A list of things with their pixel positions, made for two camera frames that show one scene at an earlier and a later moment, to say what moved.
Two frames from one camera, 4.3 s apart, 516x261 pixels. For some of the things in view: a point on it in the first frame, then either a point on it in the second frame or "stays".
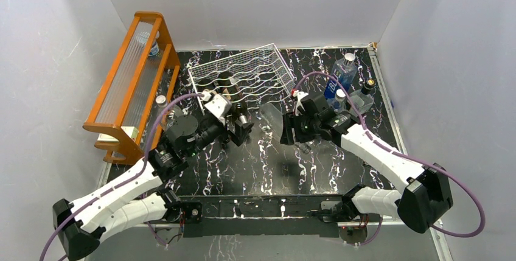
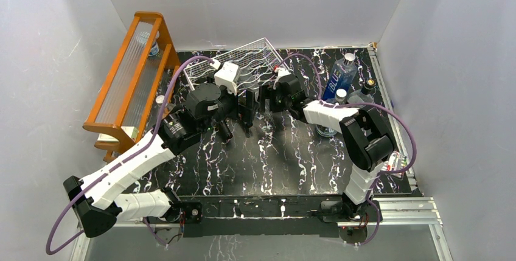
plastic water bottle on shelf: x=143 y=38 stays
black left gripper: x=238 y=135 → x=246 y=113
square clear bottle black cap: x=364 y=98 stays
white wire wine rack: x=252 y=77 stays
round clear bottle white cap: x=339 y=104 stays
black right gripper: x=291 y=121 → x=266 y=92
